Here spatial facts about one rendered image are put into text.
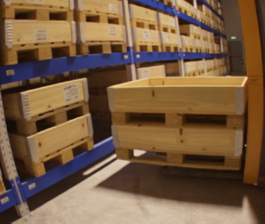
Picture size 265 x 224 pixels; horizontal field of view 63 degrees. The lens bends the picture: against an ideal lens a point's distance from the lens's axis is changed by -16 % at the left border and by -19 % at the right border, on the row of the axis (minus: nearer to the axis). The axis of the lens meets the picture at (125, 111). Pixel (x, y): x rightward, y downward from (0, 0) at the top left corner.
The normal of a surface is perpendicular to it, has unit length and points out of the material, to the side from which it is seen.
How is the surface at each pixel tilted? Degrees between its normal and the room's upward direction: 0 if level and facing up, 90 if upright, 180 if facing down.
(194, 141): 90
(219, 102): 90
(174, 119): 90
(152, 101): 90
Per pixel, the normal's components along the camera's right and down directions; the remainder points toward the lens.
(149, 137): -0.52, 0.22
